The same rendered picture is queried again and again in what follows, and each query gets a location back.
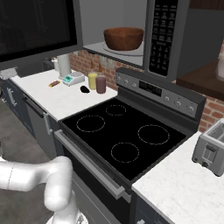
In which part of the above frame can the round glass microwave plate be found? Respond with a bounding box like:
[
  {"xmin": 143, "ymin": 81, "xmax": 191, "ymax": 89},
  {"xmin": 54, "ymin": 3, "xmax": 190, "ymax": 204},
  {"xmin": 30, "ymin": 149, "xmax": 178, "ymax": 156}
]
[{"xmin": 102, "ymin": 43, "xmax": 145, "ymax": 57}]

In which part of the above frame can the brown wooden bowl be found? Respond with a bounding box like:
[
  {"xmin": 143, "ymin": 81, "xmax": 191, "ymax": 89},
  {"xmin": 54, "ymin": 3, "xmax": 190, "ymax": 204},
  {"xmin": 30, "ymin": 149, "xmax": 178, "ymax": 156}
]
[{"xmin": 103, "ymin": 26, "xmax": 145, "ymax": 52}]

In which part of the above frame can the black oven door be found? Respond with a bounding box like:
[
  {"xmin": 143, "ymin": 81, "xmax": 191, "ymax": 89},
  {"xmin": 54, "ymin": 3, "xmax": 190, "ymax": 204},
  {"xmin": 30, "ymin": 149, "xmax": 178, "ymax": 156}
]
[{"xmin": 59, "ymin": 136, "xmax": 132, "ymax": 224}]

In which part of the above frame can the grey microwave oven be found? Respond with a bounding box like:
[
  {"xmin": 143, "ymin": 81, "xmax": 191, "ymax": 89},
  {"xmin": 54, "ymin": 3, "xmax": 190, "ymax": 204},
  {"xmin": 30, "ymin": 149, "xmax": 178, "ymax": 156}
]
[{"xmin": 78, "ymin": 0, "xmax": 191, "ymax": 82}]

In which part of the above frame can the black glass microwave door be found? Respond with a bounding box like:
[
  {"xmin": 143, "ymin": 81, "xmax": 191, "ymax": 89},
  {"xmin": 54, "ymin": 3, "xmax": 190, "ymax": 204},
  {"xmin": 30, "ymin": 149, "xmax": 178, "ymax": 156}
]
[{"xmin": 0, "ymin": 0, "xmax": 85, "ymax": 72}]

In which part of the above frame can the black glass hob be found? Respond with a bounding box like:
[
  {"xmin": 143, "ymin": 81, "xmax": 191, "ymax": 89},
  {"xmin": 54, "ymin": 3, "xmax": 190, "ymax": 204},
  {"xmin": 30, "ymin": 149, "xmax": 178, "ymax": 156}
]
[{"xmin": 61, "ymin": 97, "xmax": 187, "ymax": 183}]

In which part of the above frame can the dark red squeeze bottle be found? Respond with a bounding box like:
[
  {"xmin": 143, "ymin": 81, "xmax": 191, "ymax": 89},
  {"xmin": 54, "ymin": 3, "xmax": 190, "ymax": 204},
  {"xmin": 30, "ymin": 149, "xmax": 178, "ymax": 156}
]
[{"xmin": 95, "ymin": 64, "xmax": 107, "ymax": 95}]

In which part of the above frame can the dark purple aubergine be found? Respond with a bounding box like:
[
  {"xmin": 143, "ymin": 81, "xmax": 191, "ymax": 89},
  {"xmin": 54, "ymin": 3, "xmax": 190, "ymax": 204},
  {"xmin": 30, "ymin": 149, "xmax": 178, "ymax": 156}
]
[{"xmin": 80, "ymin": 85, "xmax": 91, "ymax": 95}]

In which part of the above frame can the yellow squeeze bottle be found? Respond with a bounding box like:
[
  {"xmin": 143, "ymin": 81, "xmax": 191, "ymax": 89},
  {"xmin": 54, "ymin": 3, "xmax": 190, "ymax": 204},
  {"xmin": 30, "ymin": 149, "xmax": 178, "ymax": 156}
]
[{"xmin": 87, "ymin": 60, "xmax": 99, "ymax": 91}]

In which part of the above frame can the grey hob control panel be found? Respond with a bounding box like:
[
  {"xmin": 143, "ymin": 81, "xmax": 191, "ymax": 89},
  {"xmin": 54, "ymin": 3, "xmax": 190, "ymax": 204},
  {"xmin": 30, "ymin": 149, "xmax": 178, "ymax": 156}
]
[{"xmin": 115, "ymin": 67, "xmax": 207, "ymax": 136}]

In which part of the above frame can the white and teal kitchen scale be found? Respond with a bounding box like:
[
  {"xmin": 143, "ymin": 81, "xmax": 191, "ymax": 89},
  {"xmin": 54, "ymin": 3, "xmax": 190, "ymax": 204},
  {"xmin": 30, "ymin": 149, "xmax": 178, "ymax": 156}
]
[{"xmin": 62, "ymin": 72, "xmax": 86, "ymax": 88}]

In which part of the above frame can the orange and brown bar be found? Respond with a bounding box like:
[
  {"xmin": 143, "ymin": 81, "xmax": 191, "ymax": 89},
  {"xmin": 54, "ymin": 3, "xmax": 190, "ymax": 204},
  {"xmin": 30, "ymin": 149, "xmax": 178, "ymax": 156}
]
[{"xmin": 48, "ymin": 80, "xmax": 61, "ymax": 88}]

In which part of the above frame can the white paper towel roll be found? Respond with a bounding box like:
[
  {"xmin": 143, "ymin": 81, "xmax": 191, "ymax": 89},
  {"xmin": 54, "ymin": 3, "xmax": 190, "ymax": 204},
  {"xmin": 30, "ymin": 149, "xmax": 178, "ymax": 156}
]
[{"xmin": 56, "ymin": 52, "xmax": 73, "ymax": 80}]

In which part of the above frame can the grey dishwasher front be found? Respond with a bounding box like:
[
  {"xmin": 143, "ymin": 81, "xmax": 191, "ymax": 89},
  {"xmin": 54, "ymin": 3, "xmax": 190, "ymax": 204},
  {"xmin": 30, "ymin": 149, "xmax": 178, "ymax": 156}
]
[{"xmin": 22, "ymin": 93, "xmax": 58, "ymax": 161}]

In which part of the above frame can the brown wooden shelf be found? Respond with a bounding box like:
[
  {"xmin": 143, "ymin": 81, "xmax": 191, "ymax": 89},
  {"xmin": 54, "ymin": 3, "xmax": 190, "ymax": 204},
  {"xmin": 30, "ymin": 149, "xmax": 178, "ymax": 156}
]
[{"xmin": 176, "ymin": 59, "xmax": 224, "ymax": 102}]

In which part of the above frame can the dark blue cupboard run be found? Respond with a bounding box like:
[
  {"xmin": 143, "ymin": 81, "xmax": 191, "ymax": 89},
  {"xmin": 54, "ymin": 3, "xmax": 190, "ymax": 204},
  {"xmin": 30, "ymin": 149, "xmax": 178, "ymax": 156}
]
[{"xmin": 0, "ymin": 78, "xmax": 35, "ymax": 138}]

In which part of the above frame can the silver toaster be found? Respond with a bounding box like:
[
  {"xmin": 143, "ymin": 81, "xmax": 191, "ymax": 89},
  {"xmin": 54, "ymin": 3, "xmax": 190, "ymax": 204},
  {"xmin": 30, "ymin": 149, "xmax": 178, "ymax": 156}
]
[{"xmin": 191, "ymin": 117, "xmax": 224, "ymax": 178}]

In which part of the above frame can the dark blue drawer front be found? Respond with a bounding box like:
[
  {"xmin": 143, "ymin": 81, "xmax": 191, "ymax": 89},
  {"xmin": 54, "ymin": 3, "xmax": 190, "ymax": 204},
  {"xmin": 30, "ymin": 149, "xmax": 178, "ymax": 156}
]
[{"xmin": 134, "ymin": 194, "xmax": 173, "ymax": 224}]

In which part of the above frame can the white jar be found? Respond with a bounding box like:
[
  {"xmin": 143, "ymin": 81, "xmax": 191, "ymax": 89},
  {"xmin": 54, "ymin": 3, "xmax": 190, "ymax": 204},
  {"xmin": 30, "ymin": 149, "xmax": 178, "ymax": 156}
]
[{"xmin": 214, "ymin": 46, "xmax": 224, "ymax": 82}]

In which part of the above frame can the grey oven door handle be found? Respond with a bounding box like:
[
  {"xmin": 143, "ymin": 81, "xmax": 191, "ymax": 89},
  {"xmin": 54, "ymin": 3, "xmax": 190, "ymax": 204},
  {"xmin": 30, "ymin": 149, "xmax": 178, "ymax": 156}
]
[{"xmin": 53, "ymin": 129, "xmax": 126, "ymax": 200}]

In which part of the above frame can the grey drawer handle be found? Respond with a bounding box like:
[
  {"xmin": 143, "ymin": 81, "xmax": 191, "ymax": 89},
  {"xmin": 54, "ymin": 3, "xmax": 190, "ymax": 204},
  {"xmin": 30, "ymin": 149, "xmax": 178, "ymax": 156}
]
[{"xmin": 43, "ymin": 113, "xmax": 54, "ymax": 136}]

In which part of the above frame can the black dishwasher handle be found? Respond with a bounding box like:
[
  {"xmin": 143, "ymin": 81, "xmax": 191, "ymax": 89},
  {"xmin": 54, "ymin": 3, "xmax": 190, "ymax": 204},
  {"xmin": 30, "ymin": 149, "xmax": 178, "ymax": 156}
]
[{"xmin": 22, "ymin": 96, "xmax": 45, "ymax": 119}]

